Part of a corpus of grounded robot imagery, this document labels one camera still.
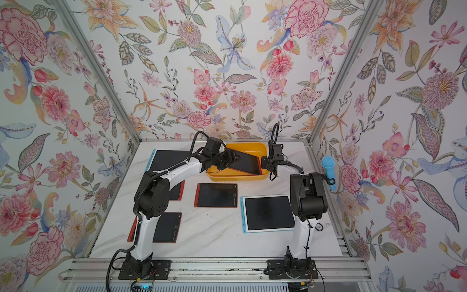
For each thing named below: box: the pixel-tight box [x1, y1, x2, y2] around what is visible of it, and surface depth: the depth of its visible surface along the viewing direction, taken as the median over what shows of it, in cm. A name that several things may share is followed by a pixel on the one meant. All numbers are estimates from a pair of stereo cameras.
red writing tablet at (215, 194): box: [193, 182, 238, 209], surface depth 100 cm
